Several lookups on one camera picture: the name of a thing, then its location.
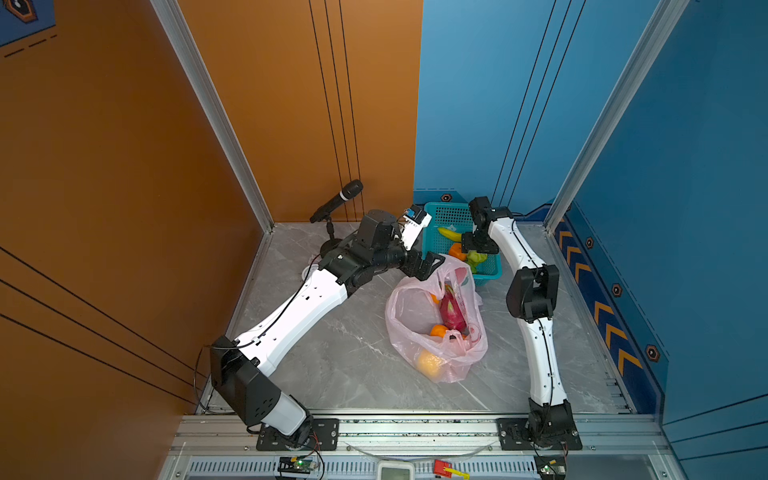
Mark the pink dragon fruit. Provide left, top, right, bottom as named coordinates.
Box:
left=439, top=283, right=469, bottom=335

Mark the pink plastic bag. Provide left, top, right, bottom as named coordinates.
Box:
left=385, top=257, right=488, bottom=383

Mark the orange tangerine fruit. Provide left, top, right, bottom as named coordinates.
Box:
left=448, top=242, right=467, bottom=262

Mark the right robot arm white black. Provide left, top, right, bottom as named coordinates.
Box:
left=461, top=197, right=578, bottom=448

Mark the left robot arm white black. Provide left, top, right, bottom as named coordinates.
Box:
left=209, top=205, right=445, bottom=447

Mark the yellow banana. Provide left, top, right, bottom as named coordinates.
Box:
left=438, top=227, right=462, bottom=243

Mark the teal plastic basket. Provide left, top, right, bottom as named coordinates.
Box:
left=419, top=202, right=503, bottom=285

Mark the black microphone on stand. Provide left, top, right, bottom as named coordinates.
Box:
left=310, top=179, right=364, bottom=257

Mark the red yellow button box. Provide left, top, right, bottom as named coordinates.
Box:
left=433, top=460, right=470, bottom=480

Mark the white display device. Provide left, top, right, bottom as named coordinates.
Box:
left=376, top=460, right=415, bottom=480

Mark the green circuit board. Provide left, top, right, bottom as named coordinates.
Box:
left=276, top=456, right=320, bottom=479

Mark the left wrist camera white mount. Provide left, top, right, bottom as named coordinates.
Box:
left=399, top=204, right=432, bottom=251

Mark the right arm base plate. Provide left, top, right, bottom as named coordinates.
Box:
left=496, top=417, right=583, bottom=451

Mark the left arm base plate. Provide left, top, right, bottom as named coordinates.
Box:
left=256, top=418, right=340, bottom=453

